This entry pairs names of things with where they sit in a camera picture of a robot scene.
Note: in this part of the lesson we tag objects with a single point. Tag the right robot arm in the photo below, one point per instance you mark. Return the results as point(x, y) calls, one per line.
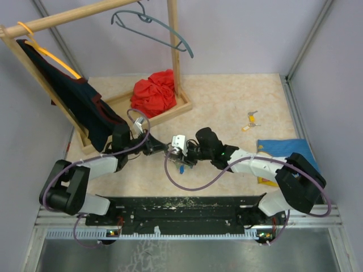
point(299, 183)

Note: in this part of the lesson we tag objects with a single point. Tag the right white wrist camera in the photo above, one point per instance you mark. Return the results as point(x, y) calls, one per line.
point(180, 141)

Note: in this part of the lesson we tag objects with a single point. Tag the blue folded cloth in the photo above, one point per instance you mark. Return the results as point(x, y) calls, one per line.
point(280, 148)

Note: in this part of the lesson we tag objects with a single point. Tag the yellow clothes hanger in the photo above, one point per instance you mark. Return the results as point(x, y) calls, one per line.
point(43, 51)

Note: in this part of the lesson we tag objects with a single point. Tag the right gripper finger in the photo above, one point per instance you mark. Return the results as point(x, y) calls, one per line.
point(178, 162)
point(176, 152)

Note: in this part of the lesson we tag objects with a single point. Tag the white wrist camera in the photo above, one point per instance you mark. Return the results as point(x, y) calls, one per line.
point(180, 141)
point(137, 125)

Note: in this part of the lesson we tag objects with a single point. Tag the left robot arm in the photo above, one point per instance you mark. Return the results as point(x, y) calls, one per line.
point(66, 187)

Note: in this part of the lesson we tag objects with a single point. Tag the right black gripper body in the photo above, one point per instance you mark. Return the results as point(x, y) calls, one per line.
point(194, 153)

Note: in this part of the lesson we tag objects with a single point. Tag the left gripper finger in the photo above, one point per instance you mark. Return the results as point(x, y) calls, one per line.
point(159, 148)
point(155, 142)

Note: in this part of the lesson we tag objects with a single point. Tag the dark navy garment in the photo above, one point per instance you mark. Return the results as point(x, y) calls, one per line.
point(80, 98)

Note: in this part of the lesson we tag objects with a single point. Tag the black base frame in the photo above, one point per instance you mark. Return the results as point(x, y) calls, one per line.
point(185, 215)

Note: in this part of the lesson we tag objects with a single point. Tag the wooden clothes rack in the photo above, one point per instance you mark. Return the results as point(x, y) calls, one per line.
point(9, 34)

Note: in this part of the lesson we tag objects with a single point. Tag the key with yellow window tag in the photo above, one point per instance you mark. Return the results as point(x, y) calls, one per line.
point(249, 126)

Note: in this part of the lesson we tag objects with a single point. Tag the teal clothes hanger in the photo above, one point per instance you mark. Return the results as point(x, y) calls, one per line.
point(145, 25)

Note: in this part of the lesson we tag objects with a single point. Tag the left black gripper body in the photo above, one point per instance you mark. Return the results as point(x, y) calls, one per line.
point(145, 147)

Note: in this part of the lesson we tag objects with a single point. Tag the red crumpled cloth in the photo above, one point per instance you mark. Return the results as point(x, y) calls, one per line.
point(155, 95)

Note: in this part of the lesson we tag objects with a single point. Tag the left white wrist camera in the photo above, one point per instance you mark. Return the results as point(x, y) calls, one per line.
point(137, 125)

